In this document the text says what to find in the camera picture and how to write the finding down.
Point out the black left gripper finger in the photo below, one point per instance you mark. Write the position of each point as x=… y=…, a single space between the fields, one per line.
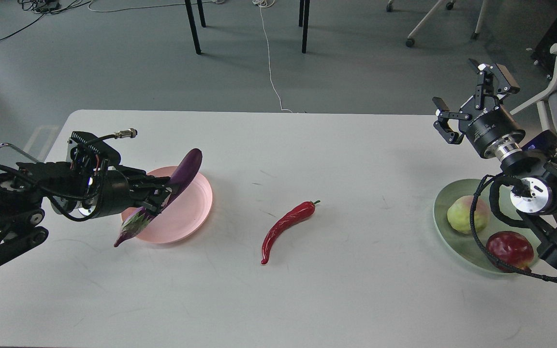
x=139 y=180
x=153 y=203

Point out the black table leg left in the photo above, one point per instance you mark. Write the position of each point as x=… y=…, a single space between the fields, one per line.
x=193 y=24

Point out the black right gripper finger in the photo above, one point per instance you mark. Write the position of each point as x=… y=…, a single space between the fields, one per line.
x=454 y=126
x=493 y=80

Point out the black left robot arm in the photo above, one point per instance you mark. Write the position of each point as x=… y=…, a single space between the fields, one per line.
x=90 y=183

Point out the white chair base with casters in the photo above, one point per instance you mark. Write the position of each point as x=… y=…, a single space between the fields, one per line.
x=448 y=5

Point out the black table leg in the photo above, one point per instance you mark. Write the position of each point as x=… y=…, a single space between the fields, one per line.
x=193 y=24
x=303 y=23

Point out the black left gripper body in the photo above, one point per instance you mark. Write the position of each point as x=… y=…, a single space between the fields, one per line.
x=114 y=197

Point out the black table leg right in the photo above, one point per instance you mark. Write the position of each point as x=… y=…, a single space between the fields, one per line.
x=303 y=23

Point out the green pink peach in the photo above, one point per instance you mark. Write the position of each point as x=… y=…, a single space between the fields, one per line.
x=458 y=215

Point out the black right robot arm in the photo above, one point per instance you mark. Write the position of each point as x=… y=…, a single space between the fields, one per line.
x=524 y=194

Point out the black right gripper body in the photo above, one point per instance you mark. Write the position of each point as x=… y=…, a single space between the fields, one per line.
x=488 y=126

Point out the purple eggplant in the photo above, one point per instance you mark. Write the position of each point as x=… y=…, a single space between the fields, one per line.
x=178 y=182

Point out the red chili pepper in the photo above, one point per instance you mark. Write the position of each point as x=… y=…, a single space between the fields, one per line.
x=298 y=214

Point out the pink plate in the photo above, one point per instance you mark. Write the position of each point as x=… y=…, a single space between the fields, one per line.
x=182 y=217

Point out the red pomegranate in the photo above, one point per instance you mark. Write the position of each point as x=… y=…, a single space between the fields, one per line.
x=512 y=248

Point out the light green plate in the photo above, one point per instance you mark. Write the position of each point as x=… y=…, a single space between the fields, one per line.
x=464 y=246

